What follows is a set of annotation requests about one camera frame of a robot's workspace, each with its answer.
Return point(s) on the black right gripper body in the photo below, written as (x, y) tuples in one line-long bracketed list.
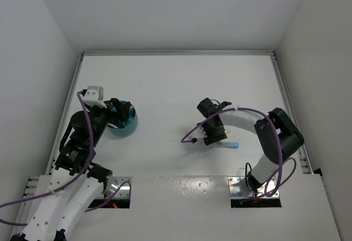
[(214, 133)]

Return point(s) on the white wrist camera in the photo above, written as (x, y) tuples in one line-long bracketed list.
[(93, 96), (195, 133)]

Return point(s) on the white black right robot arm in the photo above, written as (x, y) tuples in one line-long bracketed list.
[(278, 135)]

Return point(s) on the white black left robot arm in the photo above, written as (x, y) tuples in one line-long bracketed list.
[(76, 181)]

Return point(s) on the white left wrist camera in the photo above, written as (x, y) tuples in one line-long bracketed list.
[(93, 96)]

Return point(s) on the red pen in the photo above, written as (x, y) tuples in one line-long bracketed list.
[(112, 126)]

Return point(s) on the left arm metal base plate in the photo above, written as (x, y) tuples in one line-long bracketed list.
[(121, 183)]

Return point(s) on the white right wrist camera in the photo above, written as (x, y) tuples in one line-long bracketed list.
[(195, 133)]

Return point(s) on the teal round divided organizer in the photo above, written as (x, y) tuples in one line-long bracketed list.
[(126, 128)]

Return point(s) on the blue highlighter marker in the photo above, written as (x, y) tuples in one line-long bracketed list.
[(230, 145)]

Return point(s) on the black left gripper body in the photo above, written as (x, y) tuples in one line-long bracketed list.
[(103, 116)]

